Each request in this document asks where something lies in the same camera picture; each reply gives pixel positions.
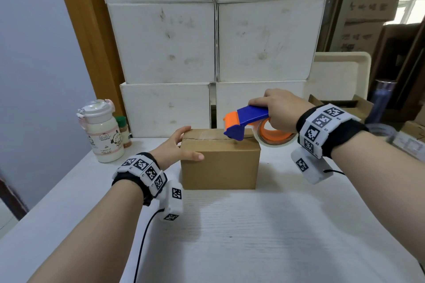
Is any person's left forearm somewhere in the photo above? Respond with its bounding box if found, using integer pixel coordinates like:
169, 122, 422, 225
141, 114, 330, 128
28, 178, 150, 283

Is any open small brown carton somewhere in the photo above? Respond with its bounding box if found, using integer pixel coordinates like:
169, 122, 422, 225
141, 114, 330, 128
308, 94, 375, 121

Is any black left tracker cable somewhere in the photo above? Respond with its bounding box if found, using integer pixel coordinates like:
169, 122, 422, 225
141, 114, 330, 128
133, 208, 165, 283

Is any stack of printed brown cartons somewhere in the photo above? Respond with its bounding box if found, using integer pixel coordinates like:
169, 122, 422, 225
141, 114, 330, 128
329, 0, 410, 53

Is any clear packing tape roll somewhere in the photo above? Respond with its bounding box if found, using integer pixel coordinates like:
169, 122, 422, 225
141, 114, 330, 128
254, 117, 299, 149

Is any small brown cardboard box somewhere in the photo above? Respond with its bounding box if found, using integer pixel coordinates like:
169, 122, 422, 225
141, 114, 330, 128
180, 128, 261, 191

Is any white bottle with pink lid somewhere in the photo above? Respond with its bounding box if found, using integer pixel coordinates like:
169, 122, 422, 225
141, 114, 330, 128
76, 99, 125, 163

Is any clear plastic labelled container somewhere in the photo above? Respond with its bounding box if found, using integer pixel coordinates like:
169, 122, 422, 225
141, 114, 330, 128
367, 123, 425, 161

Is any person's left hand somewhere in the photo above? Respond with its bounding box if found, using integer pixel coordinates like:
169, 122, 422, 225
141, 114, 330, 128
149, 126, 205, 176

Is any person's right forearm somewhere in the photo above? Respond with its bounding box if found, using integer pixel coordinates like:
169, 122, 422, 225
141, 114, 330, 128
331, 131, 425, 262

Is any purple metal bottle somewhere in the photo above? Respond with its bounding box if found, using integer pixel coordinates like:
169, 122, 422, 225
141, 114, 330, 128
365, 78, 398, 125

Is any person's right hand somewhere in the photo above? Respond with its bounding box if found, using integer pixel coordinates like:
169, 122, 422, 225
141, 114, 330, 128
247, 89, 315, 134

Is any left wrist marker tracker band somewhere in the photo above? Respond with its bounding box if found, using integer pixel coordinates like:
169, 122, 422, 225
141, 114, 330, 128
111, 152, 185, 224

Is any right wrist marker tracker band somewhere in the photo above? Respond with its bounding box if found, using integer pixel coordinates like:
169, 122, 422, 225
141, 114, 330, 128
290, 104, 370, 185

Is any stack of white cardboard boxes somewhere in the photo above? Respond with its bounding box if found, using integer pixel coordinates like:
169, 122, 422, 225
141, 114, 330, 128
95, 0, 333, 139

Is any wooden door frame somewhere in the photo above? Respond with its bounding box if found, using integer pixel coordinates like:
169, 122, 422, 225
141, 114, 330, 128
51, 0, 126, 117

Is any wrist marker tracker band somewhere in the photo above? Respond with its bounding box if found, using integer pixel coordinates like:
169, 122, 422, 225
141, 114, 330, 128
290, 104, 370, 185
111, 152, 185, 224

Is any blue orange tape dispenser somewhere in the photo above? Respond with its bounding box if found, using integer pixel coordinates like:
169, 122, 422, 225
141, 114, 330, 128
223, 105, 270, 142

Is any spice jar with green lid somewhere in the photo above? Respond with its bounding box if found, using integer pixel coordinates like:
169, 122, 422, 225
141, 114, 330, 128
114, 116, 132, 149

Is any white plastic tray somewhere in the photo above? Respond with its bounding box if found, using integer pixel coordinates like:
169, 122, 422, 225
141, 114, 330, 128
304, 52, 372, 108

